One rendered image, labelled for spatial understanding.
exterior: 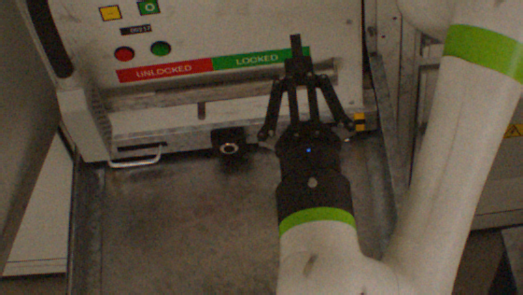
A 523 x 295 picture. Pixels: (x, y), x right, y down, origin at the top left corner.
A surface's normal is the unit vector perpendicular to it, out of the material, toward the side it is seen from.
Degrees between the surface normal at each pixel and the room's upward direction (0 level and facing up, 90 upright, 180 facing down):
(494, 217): 90
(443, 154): 37
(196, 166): 0
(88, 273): 0
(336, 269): 15
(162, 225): 0
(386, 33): 90
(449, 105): 44
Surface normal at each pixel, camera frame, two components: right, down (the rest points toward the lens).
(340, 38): 0.07, 0.82
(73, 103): 0.01, 0.44
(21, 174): 0.97, 0.11
